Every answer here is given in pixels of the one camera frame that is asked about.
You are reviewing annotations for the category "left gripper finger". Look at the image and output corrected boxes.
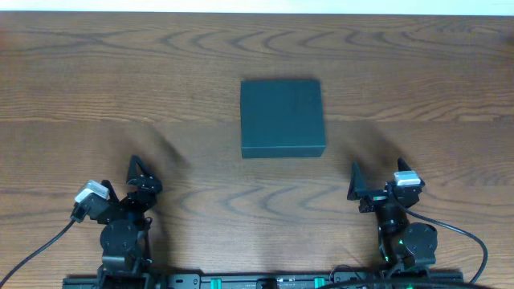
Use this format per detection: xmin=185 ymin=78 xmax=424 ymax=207
xmin=126 ymin=155 xmax=163 ymax=194
xmin=101 ymin=180 xmax=120 ymax=203

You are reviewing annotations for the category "dark green box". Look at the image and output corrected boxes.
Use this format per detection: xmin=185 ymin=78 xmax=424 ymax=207
xmin=240 ymin=79 xmax=326 ymax=159

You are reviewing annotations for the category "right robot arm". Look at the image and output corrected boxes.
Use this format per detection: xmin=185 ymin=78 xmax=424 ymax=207
xmin=347 ymin=158 xmax=438 ymax=278

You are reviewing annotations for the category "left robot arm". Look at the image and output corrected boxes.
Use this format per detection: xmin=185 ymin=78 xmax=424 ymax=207
xmin=95 ymin=155 xmax=165 ymax=289

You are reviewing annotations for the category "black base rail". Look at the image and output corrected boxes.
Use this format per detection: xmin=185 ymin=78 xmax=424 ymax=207
xmin=62 ymin=271 xmax=465 ymax=289

